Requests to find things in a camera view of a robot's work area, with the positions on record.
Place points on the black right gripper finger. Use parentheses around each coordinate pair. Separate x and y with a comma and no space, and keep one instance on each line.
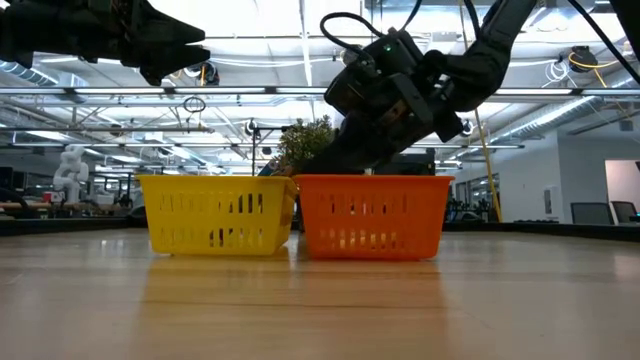
(385,147)
(340,145)

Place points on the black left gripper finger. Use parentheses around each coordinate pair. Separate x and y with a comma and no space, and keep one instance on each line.
(165,27)
(170,59)

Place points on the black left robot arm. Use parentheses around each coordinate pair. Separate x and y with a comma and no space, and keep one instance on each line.
(12,30)

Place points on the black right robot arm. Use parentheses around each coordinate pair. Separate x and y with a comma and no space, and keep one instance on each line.
(480,65)

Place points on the green potted plant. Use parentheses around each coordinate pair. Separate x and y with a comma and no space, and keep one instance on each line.
(305,145)

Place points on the orange plastic basket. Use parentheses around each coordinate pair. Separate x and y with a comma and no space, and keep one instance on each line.
(375,220)

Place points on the white robot figure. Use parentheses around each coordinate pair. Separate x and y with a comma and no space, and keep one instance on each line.
(70,172)

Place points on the yellow plastic basket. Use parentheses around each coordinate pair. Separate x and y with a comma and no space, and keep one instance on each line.
(215,220)

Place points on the black office chair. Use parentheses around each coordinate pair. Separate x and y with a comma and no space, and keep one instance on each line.
(625,211)
(592,212)

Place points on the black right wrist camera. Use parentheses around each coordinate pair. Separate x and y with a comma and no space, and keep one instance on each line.
(395,55)

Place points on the black camera stand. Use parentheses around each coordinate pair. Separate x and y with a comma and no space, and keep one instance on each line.
(253,150)

